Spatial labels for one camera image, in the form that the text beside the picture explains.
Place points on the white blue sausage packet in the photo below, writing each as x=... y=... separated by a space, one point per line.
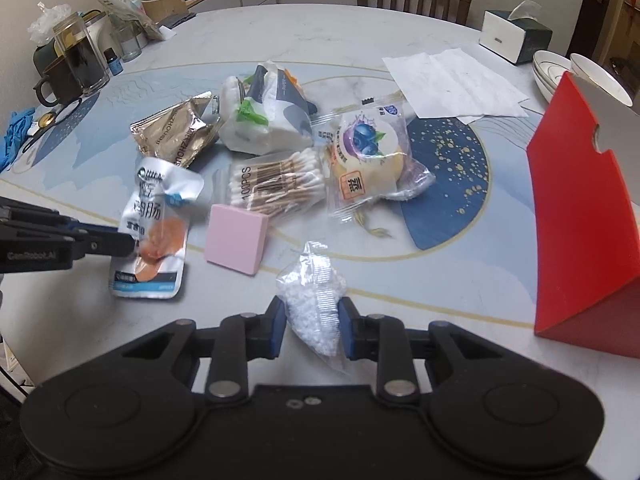
x=155 y=195

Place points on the small blue bottle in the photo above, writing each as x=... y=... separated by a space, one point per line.
x=113 y=64

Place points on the clear glass cup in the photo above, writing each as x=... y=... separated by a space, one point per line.
x=127 y=45

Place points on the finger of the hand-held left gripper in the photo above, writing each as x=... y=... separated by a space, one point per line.
x=40 y=215
x=107 y=246

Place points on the white green tissue box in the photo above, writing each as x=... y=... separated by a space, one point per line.
x=505 y=40

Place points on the crumpled clear plastic bag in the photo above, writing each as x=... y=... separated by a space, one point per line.
x=47 y=20

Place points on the red box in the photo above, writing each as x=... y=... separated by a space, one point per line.
x=575 y=210

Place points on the cotton swabs bag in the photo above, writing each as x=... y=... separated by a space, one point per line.
x=280 y=180

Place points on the green white packaging bag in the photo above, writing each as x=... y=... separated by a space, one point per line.
x=125 y=7

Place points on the brown mug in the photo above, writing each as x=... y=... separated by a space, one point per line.
x=52 y=85

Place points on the marble patterned desktop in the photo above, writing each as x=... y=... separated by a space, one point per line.
x=350 y=35

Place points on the blue cloth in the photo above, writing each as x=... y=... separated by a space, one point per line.
x=15 y=135

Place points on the white bowl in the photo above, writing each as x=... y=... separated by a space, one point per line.
x=600 y=80

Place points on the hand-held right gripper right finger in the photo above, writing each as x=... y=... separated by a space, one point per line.
x=347 y=332

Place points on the pink sticky note pad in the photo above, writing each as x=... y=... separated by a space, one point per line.
x=235 y=240

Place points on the white grey plastic bag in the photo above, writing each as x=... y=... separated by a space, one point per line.
x=280 y=115

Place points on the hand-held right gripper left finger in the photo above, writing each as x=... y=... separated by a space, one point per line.
x=277 y=330

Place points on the clear bag of white beads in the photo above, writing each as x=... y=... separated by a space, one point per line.
x=315 y=310

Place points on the black notebook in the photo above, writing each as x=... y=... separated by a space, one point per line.
x=177 y=20

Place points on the glass jar with dark contents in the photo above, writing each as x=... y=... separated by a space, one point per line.
x=82 y=65

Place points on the blueberry bread packet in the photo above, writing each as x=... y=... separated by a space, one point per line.
x=365 y=150

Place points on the white plate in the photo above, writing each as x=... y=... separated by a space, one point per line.
x=550 y=62
x=542 y=85

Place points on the white paper sheet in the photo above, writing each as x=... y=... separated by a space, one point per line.
x=450 y=80

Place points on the gold foil snack packet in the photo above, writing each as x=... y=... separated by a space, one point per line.
x=175 y=135

